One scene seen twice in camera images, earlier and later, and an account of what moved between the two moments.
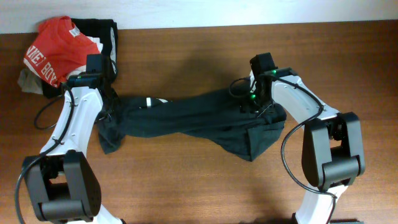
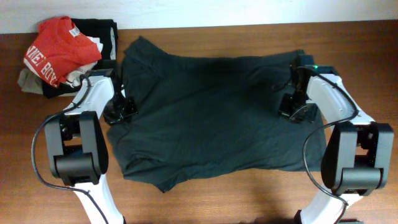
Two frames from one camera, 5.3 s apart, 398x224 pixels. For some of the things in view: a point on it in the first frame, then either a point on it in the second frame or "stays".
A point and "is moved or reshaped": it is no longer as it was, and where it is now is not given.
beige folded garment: x=30 y=82 stays
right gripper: x=257 y=109 to x=283 y=110
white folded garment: x=99 y=45 stays
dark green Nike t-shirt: x=219 y=121 is moved or reshaped
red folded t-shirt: x=56 y=48 stays
